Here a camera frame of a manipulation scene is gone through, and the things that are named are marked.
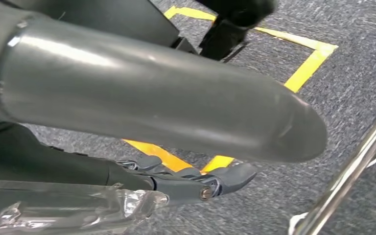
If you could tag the steel workbench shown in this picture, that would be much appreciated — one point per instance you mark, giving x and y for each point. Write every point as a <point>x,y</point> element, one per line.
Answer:
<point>347,175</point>

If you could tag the black robot leg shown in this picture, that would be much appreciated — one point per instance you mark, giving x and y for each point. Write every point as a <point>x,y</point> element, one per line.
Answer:
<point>233,29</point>

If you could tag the yellow floor tape square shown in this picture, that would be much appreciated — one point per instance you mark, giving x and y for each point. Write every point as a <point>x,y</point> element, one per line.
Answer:
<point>304,68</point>

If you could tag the dark grey robot body panel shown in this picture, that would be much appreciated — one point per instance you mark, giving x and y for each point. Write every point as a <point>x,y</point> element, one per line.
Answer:
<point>110,16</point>

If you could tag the clear plastic film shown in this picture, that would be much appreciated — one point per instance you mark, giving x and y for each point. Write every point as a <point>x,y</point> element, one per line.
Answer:
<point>77,211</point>

